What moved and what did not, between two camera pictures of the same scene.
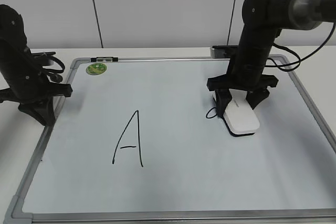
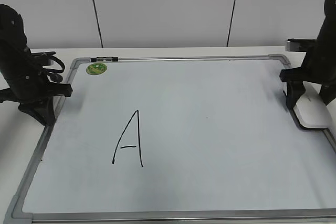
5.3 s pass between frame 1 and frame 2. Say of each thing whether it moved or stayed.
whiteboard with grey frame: stayed
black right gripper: moved
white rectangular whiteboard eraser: moved
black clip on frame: stayed
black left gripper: stayed
